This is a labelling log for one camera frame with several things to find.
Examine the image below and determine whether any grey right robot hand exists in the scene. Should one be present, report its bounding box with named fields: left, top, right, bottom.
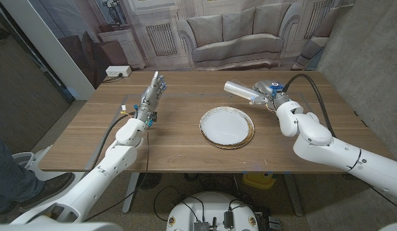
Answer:
left=249, top=79, right=292, bottom=112

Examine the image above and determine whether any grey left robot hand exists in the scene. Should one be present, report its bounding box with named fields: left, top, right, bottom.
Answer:
left=135, top=70, right=168, bottom=121

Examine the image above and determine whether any clear plastic wrap roll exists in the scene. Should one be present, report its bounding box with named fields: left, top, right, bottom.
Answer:
left=223, top=80, right=260, bottom=101

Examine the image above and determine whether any white gold-rimmed paper plate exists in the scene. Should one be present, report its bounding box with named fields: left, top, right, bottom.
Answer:
left=198, top=106, right=255, bottom=150

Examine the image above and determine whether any white power strip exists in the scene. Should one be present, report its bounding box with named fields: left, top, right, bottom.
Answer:
left=105, top=65, right=132, bottom=78

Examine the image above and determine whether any printed living room backdrop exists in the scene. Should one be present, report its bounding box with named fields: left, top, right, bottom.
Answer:
left=28, top=0, right=357, bottom=89

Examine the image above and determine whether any black round floor object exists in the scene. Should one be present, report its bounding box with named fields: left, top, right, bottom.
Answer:
left=136, top=173, right=163, bottom=190

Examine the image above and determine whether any yellow object under table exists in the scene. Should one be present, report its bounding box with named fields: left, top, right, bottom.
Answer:
left=242, top=172, right=276, bottom=190

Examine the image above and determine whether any white table leg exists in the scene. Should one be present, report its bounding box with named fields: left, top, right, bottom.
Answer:
left=283, top=173, right=304, bottom=216
left=121, top=172, right=140, bottom=214

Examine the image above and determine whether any white robot torso base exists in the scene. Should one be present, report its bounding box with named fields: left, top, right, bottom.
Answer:
left=166, top=191, right=260, bottom=231

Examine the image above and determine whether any person's dark shoe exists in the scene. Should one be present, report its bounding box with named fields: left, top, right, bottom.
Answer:
left=0, top=172, right=76, bottom=216

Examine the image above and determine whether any small black electronics box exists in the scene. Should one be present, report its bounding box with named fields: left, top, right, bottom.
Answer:
left=223, top=210, right=234, bottom=230

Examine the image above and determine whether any grey finned electronics box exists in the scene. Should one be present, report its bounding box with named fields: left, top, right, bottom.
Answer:
left=193, top=220, right=211, bottom=231

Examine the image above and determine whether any white chair base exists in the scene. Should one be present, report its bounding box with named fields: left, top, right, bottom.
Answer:
left=10, top=144, right=84, bottom=182

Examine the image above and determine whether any person's leg in jeans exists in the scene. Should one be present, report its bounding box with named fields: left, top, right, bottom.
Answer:
left=0, top=134, right=45, bottom=214

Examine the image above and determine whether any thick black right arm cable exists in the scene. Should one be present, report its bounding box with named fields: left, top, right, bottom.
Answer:
left=281, top=73, right=337, bottom=139

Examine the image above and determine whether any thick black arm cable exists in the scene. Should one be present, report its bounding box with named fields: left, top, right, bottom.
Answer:
left=95, top=112, right=137, bottom=167
left=281, top=73, right=337, bottom=139

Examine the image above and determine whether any black power strip cable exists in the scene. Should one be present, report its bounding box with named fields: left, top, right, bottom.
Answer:
left=101, top=74, right=124, bottom=83

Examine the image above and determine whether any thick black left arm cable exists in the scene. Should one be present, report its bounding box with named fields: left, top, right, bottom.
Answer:
left=95, top=112, right=137, bottom=167

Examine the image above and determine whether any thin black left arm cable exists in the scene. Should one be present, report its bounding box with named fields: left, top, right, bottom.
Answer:
left=84, top=126, right=151, bottom=222

